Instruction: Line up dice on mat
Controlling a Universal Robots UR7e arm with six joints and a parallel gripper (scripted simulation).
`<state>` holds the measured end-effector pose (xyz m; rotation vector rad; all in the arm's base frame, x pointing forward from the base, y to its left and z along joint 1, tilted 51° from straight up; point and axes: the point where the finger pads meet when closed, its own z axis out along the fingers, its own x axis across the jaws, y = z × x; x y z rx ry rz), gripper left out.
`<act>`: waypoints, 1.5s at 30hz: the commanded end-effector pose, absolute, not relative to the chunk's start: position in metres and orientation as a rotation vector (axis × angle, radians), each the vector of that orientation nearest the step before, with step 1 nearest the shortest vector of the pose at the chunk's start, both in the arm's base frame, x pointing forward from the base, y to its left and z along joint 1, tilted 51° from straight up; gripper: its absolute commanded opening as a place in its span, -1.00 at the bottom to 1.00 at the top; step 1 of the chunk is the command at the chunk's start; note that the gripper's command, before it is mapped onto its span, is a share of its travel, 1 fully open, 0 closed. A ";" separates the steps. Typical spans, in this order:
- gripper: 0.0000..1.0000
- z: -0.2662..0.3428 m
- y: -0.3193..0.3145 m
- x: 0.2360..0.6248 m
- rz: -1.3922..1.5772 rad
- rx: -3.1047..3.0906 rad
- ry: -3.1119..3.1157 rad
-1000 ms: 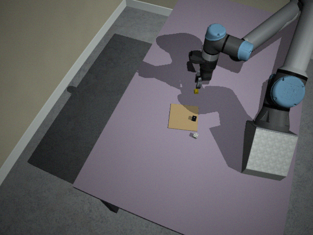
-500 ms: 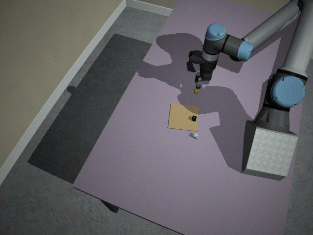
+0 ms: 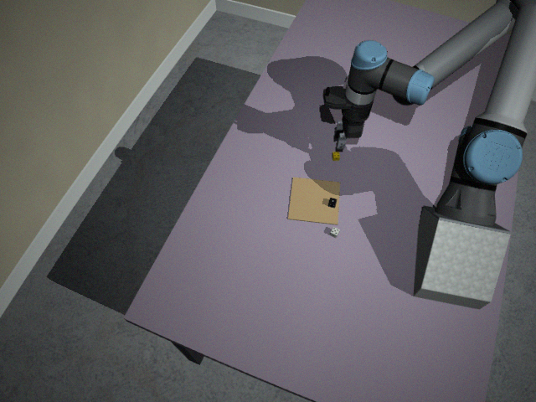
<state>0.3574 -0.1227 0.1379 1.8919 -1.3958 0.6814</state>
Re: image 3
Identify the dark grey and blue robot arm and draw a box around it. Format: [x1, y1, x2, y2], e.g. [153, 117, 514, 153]
[348, 0, 536, 226]

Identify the tan flat mat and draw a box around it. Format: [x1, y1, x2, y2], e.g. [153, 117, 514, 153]
[288, 177, 340, 225]

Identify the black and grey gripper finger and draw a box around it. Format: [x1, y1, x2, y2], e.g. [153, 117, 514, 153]
[335, 121, 344, 138]
[337, 133, 347, 149]

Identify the white die with black pips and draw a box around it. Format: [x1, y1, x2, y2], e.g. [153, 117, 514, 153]
[330, 227, 340, 238]

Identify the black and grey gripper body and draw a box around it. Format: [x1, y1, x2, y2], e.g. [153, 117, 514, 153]
[323, 82, 376, 138]

